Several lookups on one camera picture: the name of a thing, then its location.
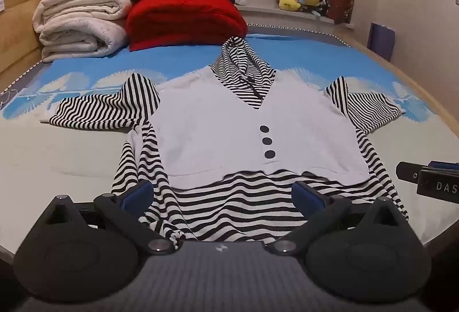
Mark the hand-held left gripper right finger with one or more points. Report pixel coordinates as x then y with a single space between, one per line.
307 197

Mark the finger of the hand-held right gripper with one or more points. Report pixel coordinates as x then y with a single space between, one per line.
412 172
439 186

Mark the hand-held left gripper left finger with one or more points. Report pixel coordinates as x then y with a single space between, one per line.
138 195

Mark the striped hooded top white vest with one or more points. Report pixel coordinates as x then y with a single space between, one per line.
200 125

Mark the purple box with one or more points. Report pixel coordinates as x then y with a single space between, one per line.
381 41

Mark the blue white patterned blanket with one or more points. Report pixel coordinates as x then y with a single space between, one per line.
304 57

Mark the red folded blanket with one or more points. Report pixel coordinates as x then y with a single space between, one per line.
183 19

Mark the white folded quilt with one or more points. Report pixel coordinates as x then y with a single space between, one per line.
79 21

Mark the red cushion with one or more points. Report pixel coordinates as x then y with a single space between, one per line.
340 1

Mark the wooden headboard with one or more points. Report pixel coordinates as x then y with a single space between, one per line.
18 28

